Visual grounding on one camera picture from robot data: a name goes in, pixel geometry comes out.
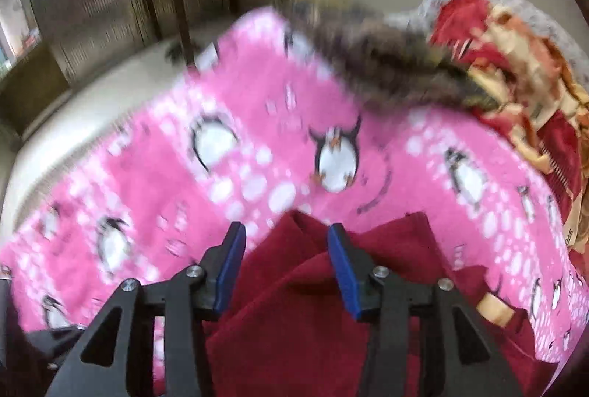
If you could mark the red floral quilt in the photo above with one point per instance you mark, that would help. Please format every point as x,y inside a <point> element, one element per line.
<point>529,56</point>

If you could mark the pink penguin print blanket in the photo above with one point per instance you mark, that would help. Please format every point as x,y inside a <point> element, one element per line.
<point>276,125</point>

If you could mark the dark red knit garment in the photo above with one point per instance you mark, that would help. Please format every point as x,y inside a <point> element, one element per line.
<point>285,332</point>

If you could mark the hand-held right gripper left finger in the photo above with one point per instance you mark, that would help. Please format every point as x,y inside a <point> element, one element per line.
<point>230,268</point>

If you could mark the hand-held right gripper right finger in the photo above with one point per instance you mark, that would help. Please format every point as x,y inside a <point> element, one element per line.
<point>343,272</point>

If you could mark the dark brown patterned cloth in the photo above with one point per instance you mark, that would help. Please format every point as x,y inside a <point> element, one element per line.
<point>382,56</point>

